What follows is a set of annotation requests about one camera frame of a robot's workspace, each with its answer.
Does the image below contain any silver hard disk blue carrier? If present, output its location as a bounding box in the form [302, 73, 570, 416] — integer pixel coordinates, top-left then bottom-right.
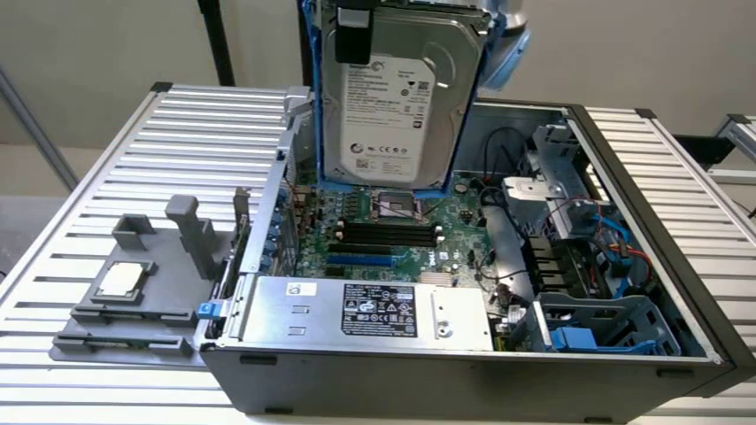
[298, 0, 508, 198]

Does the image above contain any grey disk bay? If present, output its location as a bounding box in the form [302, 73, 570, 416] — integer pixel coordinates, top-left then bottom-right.
[530, 290, 687, 357]

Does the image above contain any black pole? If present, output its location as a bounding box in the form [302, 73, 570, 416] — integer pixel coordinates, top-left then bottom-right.
[202, 0, 239, 88]

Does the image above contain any CPU socket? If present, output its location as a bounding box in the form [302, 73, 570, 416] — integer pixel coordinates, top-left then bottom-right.
[368, 187, 431, 223]

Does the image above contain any black RAM slot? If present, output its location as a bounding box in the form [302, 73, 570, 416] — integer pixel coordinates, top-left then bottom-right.
[339, 230, 446, 244]
[340, 225, 446, 238]
[338, 236, 446, 250]
[342, 220, 446, 232]

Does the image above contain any metal drive cage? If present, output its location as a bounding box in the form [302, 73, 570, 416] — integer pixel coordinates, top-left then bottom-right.
[500, 122, 614, 236]

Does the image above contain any black expansion slot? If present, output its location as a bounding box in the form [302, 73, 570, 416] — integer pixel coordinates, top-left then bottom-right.
[327, 243, 395, 258]

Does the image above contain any blue expansion slot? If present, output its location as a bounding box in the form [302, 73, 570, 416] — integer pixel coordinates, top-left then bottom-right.
[326, 253, 395, 270]

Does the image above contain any green motherboard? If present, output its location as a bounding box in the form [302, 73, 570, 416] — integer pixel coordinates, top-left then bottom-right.
[282, 171, 528, 316]

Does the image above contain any small chipset heatsink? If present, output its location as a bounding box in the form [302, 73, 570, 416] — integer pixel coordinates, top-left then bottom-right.
[420, 270, 462, 288]

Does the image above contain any grey metal pole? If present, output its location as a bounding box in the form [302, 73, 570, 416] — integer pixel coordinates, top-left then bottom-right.
[0, 65, 80, 192]

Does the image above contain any silver power supply unit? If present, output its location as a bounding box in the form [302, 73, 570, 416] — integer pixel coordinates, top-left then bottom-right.
[236, 274, 496, 352]

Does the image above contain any black fan shroud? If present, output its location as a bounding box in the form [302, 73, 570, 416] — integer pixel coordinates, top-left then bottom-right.
[523, 233, 604, 298]

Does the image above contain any grey parts rack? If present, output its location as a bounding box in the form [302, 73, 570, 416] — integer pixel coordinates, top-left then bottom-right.
[48, 193, 240, 366]

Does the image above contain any silver CPU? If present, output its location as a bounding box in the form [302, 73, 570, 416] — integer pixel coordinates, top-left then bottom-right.
[96, 260, 151, 297]

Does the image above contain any black open PC case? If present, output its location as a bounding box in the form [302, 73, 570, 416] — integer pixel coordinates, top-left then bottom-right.
[196, 84, 740, 418]

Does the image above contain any black wire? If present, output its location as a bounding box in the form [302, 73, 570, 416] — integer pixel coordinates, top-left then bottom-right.
[479, 127, 528, 183]

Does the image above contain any blue wire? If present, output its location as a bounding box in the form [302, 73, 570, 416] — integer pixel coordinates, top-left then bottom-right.
[582, 211, 643, 306]

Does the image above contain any red wire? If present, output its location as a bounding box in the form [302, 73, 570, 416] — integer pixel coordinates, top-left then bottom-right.
[614, 245, 654, 289]

